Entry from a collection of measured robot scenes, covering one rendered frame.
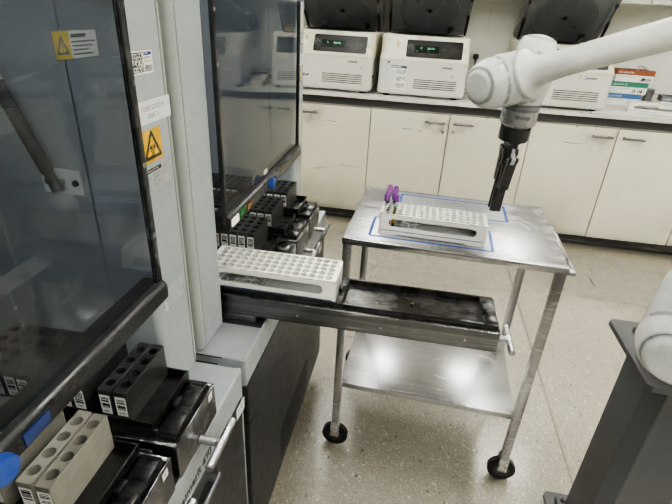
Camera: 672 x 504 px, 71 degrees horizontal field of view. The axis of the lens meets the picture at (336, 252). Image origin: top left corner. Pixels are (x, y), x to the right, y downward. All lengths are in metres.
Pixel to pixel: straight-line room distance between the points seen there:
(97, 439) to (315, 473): 1.11
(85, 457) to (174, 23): 0.62
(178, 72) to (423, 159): 2.62
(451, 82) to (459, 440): 2.17
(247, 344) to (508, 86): 0.78
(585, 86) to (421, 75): 0.98
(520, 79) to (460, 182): 2.30
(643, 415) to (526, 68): 0.84
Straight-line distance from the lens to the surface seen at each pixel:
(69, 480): 0.71
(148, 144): 0.74
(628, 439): 1.43
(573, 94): 3.35
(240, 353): 1.02
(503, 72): 1.10
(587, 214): 3.60
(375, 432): 1.87
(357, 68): 3.24
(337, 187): 3.43
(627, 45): 1.13
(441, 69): 3.22
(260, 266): 1.06
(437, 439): 1.90
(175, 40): 0.82
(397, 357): 1.75
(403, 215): 1.33
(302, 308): 1.04
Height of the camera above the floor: 1.38
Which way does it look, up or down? 27 degrees down
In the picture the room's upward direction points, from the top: 3 degrees clockwise
